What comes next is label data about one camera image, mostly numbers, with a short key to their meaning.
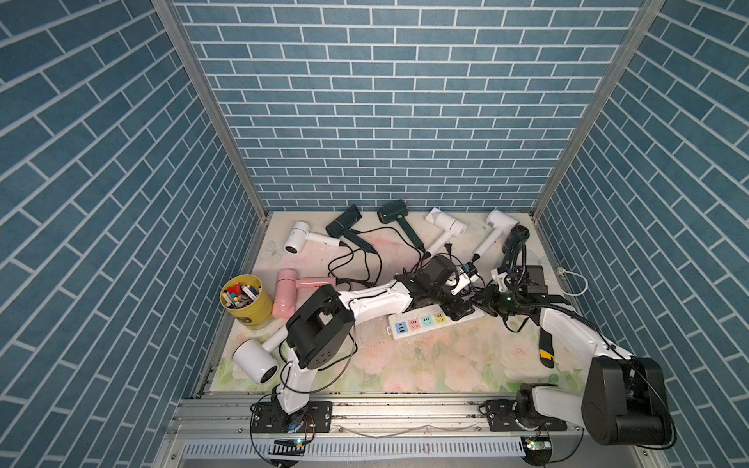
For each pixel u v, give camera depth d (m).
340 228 1.09
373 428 0.73
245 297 0.86
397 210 1.16
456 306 0.75
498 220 1.14
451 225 1.10
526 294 0.69
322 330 0.49
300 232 1.08
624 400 0.42
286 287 0.93
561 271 1.05
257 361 0.77
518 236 1.02
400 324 0.87
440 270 0.67
